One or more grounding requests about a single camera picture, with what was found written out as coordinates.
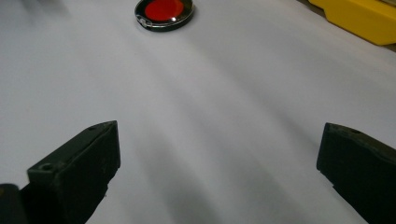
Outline round red compact case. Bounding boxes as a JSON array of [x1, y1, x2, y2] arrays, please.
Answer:
[[134, 0, 195, 33]]

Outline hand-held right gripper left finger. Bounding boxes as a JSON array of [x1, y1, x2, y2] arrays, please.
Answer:
[[19, 119, 121, 224]]

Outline yellow plastic box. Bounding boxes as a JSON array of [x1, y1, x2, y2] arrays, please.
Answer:
[[308, 0, 396, 47]]

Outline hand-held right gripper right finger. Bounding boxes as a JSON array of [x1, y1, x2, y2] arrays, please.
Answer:
[[316, 121, 396, 224]]

